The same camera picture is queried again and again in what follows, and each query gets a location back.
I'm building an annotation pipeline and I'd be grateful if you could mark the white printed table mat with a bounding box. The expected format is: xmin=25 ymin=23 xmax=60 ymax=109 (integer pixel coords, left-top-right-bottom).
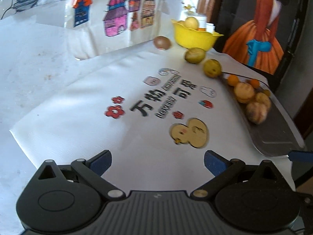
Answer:
xmin=9 ymin=40 xmax=297 ymax=194

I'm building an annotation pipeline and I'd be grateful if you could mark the white folded paper in bowl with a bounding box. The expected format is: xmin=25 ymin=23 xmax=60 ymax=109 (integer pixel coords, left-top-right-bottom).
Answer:
xmin=206 ymin=23 xmax=215 ymax=33

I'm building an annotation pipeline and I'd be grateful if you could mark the brown kiwi fruit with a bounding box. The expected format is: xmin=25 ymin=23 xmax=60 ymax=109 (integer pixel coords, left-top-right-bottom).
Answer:
xmin=153 ymin=36 xmax=172 ymax=50

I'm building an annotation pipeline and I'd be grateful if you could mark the small orange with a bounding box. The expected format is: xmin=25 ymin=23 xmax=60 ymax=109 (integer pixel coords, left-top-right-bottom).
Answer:
xmin=249 ymin=79 xmax=260 ymax=89
xmin=227 ymin=74 xmax=240 ymax=87

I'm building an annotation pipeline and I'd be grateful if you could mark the green pear back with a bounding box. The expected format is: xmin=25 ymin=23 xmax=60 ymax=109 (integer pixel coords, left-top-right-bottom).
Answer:
xmin=184 ymin=47 xmax=206 ymax=64

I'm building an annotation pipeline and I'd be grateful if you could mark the small brown kiwi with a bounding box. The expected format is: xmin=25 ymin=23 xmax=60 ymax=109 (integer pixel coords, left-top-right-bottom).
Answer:
xmin=262 ymin=89 xmax=271 ymax=97

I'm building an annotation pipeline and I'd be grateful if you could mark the brownish round pear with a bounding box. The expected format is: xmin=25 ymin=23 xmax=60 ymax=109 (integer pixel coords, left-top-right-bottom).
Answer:
xmin=255 ymin=92 xmax=272 ymax=110

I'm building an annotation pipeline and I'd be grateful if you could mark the yellow apple in bowl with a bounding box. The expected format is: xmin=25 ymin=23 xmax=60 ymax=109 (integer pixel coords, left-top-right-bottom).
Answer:
xmin=184 ymin=16 xmax=199 ymax=30

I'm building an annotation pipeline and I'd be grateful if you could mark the striped pepino melon front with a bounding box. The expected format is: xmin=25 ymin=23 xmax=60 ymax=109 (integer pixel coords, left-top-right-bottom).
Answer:
xmin=234 ymin=82 xmax=255 ymax=103

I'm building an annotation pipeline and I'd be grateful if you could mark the striped pepino melon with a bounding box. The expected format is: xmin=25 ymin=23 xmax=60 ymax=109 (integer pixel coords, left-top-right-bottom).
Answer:
xmin=234 ymin=82 xmax=255 ymax=103
xmin=246 ymin=102 xmax=268 ymax=125

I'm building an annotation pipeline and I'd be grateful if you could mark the girl in orange dress painting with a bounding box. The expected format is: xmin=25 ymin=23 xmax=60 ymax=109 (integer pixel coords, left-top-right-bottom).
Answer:
xmin=223 ymin=0 xmax=290 ymax=75

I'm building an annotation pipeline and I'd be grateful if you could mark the metal baking tray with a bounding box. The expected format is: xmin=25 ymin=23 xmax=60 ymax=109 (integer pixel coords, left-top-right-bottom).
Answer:
xmin=219 ymin=73 xmax=307 ymax=157

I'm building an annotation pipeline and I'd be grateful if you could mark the striped pepino melon back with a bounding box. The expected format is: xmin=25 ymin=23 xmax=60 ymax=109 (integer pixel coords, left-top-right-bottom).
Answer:
xmin=246 ymin=102 xmax=268 ymax=125

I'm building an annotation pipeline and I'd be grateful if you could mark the green pear front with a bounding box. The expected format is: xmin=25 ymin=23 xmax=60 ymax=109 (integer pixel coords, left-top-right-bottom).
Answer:
xmin=203 ymin=59 xmax=222 ymax=79

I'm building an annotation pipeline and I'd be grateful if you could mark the green pear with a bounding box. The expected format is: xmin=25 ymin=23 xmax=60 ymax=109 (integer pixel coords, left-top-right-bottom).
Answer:
xmin=184 ymin=47 xmax=206 ymax=64
xmin=203 ymin=59 xmax=222 ymax=79

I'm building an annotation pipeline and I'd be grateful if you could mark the white jar with flowers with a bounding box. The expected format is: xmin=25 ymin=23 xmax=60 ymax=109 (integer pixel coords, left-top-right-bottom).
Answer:
xmin=182 ymin=0 xmax=206 ymax=31

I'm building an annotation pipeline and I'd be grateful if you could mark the yellow plastic bowl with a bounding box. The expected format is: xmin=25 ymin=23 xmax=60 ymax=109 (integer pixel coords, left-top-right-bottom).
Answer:
xmin=171 ymin=20 xmax=223 ymax=51

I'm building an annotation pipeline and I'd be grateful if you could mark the houses drawing paper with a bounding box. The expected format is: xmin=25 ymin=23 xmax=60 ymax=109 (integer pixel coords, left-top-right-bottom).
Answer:
xmin=65 ymin=0 xmax=165 ymax=60

